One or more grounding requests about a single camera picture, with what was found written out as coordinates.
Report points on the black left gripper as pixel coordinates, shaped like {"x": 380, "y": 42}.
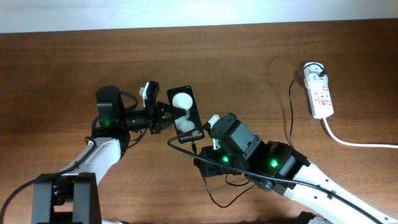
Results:
{"x": 160, "y": 121}

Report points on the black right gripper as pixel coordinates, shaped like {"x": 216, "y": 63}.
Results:
{"x": 209, "y": 169}

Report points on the white USB wall charger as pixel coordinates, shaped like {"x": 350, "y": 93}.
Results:
{"x": 315, "y": 75}

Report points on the black Galaxy smartphone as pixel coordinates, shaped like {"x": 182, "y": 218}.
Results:
{"x": 183, "y": 98}

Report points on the white power strip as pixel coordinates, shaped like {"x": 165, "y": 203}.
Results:
{"x": 320, "y": 102}

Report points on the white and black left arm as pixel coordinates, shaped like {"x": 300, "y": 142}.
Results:
{"x": 71, "y": 194}

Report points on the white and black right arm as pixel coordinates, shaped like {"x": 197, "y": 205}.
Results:
{"x": 279, "y": 167}

